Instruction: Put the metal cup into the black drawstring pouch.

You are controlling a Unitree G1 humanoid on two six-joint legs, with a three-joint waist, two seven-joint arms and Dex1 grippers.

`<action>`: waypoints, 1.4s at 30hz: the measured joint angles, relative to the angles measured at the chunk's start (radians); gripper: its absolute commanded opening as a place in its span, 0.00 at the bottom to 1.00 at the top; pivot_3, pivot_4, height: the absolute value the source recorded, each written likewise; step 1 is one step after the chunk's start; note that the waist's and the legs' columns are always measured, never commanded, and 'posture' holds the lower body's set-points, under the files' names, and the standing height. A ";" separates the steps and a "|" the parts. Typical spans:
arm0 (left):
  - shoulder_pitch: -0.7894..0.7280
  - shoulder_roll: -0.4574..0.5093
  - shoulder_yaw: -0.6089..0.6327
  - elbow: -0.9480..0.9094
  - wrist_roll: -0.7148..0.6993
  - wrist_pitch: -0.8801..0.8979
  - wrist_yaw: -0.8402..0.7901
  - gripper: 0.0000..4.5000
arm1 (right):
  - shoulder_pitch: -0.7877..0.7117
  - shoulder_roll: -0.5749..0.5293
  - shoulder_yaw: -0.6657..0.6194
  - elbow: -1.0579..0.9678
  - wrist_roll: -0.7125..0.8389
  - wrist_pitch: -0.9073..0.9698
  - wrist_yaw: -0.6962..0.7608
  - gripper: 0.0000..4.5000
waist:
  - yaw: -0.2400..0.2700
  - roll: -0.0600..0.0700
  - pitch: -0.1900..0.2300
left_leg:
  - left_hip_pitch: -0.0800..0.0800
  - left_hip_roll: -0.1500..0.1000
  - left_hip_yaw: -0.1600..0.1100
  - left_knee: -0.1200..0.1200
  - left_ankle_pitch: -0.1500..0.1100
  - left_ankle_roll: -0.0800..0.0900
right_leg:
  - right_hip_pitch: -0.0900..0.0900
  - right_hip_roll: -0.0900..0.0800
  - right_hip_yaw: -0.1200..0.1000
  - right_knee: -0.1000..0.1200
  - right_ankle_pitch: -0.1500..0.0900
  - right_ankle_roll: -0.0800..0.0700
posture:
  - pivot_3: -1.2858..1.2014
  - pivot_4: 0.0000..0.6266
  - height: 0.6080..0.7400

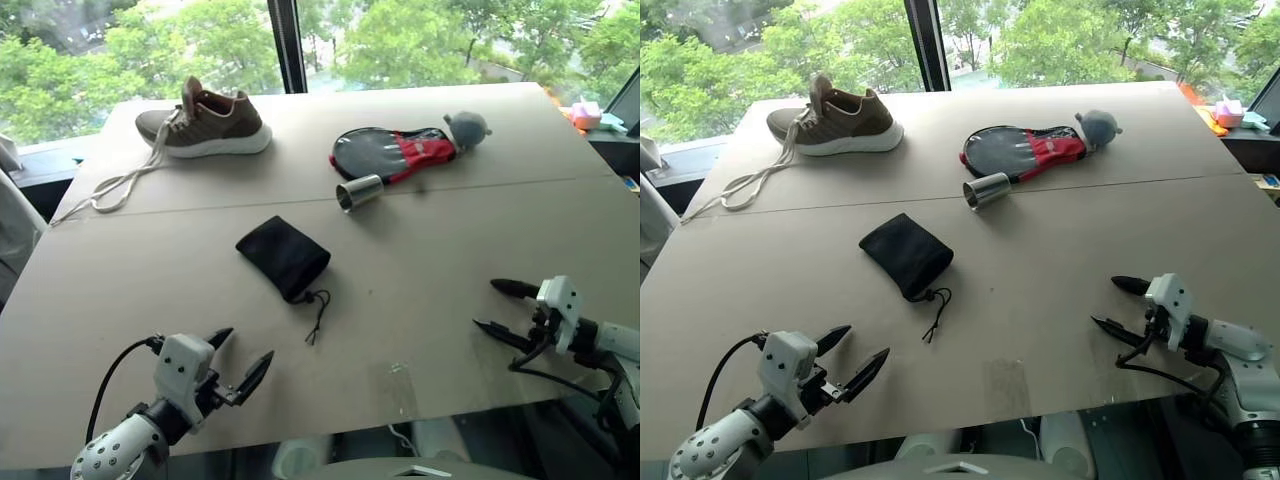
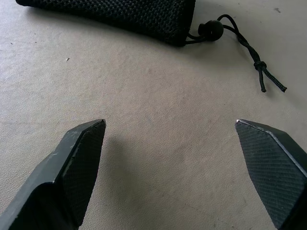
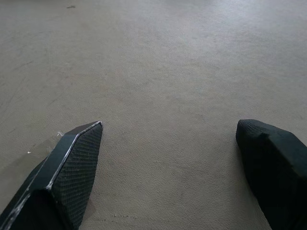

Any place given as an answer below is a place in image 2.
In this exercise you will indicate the black mesh drawstring pouch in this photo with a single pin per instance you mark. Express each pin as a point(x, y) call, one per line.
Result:
point(134, 16)

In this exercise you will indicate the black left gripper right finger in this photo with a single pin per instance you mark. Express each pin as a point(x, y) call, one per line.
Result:
point(275, 167)

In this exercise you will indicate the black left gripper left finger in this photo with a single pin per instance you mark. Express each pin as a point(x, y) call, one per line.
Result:
point(60, 172)

